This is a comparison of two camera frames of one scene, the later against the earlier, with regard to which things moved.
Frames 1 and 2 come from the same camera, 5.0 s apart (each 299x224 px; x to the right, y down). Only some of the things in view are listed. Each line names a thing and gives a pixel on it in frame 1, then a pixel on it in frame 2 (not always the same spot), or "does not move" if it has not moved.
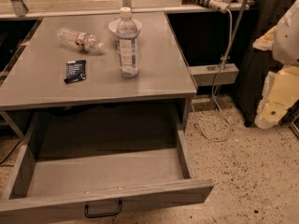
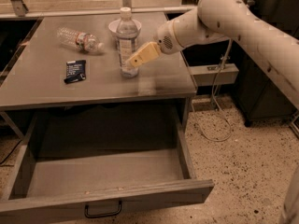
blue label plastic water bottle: (128, 44) does not move
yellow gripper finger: (280, 92) → (173, 36)
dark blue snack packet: (76, 71) does not move
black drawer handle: (87, 214) does not move
